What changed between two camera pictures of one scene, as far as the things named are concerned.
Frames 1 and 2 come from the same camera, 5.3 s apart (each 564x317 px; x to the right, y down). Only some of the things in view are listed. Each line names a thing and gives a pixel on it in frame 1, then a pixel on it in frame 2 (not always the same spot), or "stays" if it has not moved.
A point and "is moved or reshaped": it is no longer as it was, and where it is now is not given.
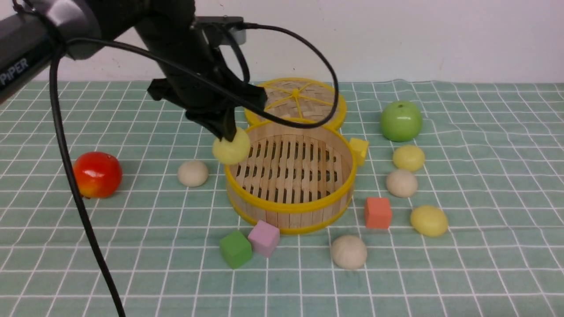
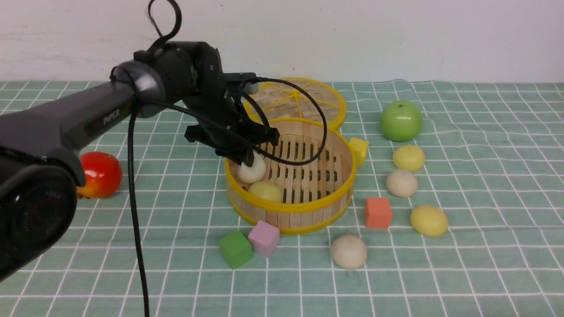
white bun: (192, 173) -> (254, 174)
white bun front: (349, 252) stays
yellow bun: (409, 158) stays
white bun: (402, 183) stays
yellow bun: (232, 152) is moved or reshaped
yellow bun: (429, 220) stays
